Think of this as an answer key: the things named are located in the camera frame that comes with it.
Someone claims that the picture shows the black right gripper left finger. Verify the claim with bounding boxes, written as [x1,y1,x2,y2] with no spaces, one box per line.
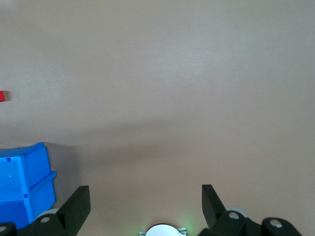
[17,185,91,236]

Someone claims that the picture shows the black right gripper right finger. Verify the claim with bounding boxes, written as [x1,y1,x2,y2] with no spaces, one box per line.
[198,184,264,236]

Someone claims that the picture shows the blue plastic storage bin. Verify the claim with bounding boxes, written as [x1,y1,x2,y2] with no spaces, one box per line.
[0,142,58,231]

